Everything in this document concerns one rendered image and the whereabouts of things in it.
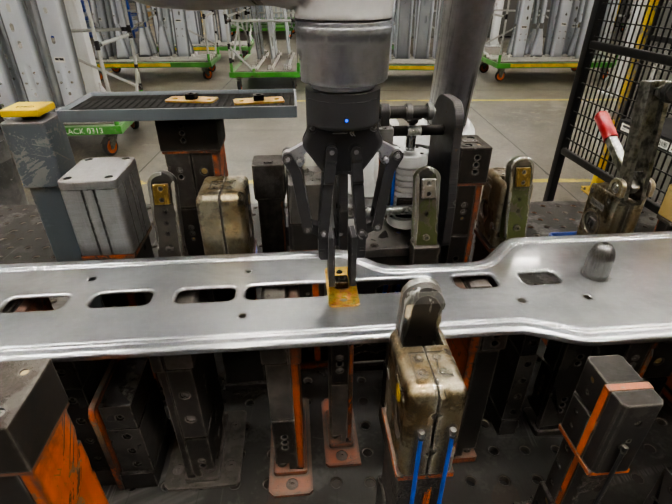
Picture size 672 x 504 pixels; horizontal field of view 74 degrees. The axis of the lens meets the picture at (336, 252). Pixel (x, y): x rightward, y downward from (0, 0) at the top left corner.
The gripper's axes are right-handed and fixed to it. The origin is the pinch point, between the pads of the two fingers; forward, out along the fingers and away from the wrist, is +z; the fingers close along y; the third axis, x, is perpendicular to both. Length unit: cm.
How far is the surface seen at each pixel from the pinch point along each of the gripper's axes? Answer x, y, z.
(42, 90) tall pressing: -394, 230, 55
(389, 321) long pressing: 7.3, -4.9, 4.4
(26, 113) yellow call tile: -30, 48, -11
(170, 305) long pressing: 2.1, 20.9, 4.4
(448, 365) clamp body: 19.0, -7.6, -0.1
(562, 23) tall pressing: -702, -414, 28
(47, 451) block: 18.2, 29.4, 8.6
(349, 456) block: 3.9, -1.1, 34.0
